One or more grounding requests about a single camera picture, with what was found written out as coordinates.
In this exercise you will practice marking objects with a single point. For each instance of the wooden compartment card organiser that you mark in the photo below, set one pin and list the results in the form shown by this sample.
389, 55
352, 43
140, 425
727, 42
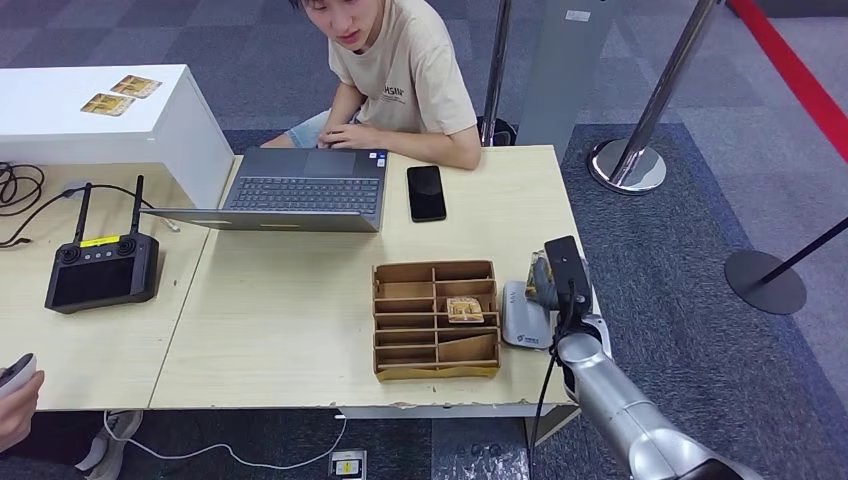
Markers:
404, 311

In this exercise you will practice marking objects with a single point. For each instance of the gold patterned room key card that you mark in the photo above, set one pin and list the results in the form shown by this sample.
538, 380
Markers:
465, 310

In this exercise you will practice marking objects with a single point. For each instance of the person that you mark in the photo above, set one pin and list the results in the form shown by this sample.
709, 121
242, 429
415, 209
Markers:
404, 79

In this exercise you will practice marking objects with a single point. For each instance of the grey open laptop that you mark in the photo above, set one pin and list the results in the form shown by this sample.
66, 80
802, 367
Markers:
305, 192

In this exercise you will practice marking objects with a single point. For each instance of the black stanchion with flat base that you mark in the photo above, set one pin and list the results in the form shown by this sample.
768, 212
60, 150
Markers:
762, 285

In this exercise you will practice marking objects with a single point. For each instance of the chrome stanchion with round base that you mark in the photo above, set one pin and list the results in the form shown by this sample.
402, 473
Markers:
656, 99

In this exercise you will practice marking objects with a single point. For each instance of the person's right forearm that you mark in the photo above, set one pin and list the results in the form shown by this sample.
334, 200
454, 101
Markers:
348, 109

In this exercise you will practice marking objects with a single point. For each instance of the grey white card reader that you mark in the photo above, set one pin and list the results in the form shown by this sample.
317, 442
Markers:
523, 318

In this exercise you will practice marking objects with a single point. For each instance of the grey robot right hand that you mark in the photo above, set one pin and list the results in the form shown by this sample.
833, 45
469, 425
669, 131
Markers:
546, 288

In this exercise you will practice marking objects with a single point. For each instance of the person's right hand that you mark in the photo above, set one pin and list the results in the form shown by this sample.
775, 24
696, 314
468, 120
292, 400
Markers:
323, 139

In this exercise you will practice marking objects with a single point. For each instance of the person's left forearm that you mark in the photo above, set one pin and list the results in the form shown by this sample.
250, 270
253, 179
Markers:
430, 149

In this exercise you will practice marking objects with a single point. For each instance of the gold patterned ID card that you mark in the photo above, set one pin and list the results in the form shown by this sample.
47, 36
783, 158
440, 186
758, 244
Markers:
531, 283

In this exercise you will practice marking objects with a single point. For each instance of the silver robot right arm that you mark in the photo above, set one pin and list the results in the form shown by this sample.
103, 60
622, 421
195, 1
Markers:
616, 404

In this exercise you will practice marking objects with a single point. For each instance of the bystander's white shoe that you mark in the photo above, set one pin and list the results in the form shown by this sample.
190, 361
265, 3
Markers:
106, 444

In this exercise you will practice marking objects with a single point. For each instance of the black remote controller with antennas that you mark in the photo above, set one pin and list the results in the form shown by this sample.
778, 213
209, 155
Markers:
99, 278

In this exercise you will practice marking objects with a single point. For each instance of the white handheld device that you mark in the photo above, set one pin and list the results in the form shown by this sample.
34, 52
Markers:
16, 372

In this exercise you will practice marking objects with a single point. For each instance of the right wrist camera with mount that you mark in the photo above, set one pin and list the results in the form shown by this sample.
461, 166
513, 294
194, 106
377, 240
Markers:
566, 265

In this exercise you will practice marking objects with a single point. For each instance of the black smartphone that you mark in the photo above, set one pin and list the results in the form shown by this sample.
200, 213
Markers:
426, 193

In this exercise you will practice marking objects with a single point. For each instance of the chrome post with dark base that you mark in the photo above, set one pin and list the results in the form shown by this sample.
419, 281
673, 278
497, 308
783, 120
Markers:
497, 66

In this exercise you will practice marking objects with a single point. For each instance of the person's left hand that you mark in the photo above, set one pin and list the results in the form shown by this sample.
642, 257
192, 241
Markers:
351, 136

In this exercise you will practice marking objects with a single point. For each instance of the metal floor socket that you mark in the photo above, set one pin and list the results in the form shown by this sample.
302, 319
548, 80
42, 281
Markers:
347, 466

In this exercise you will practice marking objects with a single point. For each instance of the bystander's hand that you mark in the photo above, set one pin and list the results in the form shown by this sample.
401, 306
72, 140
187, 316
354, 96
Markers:
16, 414

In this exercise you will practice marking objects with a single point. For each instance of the white box cabinet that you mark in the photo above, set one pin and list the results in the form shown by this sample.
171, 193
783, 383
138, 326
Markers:
60, 132

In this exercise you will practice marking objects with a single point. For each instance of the red floor strip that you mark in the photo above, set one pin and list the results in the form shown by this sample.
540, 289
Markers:
788, 66

